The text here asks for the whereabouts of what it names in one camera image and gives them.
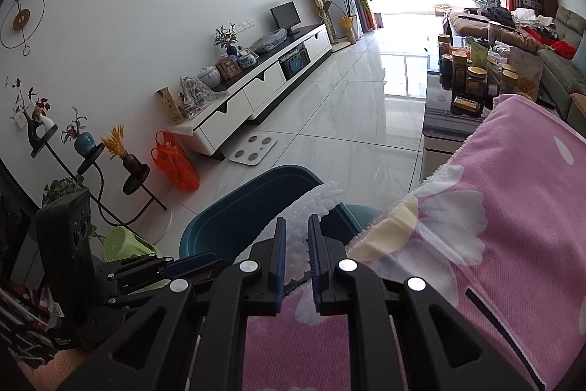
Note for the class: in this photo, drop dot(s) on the orange plastic bag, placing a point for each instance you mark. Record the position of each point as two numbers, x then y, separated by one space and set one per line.
176 164

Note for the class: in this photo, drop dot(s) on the small grey waste bin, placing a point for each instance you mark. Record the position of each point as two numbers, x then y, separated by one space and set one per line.
377 21

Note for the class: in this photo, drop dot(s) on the grey-green sofa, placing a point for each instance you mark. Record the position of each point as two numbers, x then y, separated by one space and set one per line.
558 65

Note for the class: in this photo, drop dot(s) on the white and black TV cabinet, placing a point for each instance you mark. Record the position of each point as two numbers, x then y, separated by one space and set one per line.
261 88

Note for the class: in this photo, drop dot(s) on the cluster of glass jars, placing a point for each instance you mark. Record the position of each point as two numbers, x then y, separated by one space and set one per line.
460 70

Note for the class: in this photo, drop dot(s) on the green ivy plant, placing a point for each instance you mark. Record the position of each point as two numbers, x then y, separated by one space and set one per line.
62 187

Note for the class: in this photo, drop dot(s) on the teal vase with flower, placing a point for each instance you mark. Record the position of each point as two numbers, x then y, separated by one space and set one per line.
84 142

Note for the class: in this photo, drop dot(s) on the white ceramic jar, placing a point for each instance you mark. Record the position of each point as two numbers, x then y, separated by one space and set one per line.
209 77

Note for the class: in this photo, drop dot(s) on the black monitor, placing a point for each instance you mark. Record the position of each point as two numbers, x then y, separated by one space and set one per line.
284 15

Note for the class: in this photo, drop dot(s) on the brown snack bag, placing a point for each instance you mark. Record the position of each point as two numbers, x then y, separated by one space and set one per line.
524 70

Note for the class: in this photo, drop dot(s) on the tall clear container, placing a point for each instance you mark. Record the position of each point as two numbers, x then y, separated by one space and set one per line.
495 33

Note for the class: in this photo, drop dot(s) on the blue-grey cushion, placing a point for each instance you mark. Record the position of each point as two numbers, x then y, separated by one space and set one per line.
581 56

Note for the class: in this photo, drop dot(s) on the gold tin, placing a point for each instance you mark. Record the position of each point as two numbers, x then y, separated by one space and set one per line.
467 104

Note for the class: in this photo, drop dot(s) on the round black wall clock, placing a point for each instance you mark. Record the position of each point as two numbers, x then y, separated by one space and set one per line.
20 20

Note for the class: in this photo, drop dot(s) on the patterned paper box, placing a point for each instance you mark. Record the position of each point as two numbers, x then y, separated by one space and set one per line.
170 104

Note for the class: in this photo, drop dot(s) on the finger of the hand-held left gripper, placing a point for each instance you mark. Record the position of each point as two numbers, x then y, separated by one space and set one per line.
192 262
137 297

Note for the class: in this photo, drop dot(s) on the black metal plant stand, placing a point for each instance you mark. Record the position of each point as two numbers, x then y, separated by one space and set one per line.
137 180

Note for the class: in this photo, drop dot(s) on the blue vase with plant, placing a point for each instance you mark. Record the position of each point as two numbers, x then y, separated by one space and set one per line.
231 49

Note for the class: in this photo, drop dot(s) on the black and white flower vase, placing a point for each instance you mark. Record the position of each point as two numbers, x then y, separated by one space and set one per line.
39 120

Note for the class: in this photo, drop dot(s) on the clear plastic bag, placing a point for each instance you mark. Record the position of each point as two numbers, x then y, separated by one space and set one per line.
194 95

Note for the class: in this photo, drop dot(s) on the person's left forearm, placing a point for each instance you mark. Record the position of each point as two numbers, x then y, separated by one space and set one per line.
50 372

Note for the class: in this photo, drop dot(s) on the black glass coffee table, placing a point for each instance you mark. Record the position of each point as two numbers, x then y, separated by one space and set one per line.
439 134

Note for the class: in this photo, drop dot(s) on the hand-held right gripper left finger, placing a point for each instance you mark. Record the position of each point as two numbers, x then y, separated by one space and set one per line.
279 272

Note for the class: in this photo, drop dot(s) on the white bathroom scale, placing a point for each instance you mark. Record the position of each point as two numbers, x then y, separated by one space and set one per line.
254 149

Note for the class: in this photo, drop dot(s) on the teal plastic bin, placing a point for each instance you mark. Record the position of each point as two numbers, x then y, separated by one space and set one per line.
229 217

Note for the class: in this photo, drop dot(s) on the blue and white porcelain bowl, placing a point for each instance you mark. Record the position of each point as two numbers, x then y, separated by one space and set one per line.
247 60

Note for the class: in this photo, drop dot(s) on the white wall sockets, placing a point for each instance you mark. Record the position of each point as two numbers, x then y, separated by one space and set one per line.
241 26

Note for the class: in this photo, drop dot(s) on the bluish plastic bag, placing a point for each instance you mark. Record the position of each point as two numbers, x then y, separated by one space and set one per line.
269 42

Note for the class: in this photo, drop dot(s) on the small wooden table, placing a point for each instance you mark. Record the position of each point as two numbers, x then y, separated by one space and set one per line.
442 8

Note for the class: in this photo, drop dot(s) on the red cloth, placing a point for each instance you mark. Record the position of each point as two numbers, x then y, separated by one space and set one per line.
563 47

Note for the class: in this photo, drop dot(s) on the pink floral towel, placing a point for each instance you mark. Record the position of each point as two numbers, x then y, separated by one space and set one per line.
503 235

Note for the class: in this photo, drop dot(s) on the dark furniture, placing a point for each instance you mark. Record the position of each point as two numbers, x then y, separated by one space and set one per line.
13 235

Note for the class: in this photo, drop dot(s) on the black clothes pile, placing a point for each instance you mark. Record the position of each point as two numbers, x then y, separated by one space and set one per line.
494 13

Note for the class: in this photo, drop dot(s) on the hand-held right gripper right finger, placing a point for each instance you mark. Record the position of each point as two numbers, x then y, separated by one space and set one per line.
313 272

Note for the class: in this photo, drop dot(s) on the white clothes pile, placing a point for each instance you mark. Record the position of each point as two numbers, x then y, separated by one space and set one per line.
526 16

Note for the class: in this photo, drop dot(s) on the green packet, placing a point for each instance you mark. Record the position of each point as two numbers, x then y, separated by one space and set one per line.
479 52

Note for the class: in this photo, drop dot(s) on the light green plastic stool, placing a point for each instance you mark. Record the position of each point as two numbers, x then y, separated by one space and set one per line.
123 244

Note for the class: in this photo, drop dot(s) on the dark vase with yellow wheat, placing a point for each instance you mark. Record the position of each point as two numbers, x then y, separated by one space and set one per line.
130 162

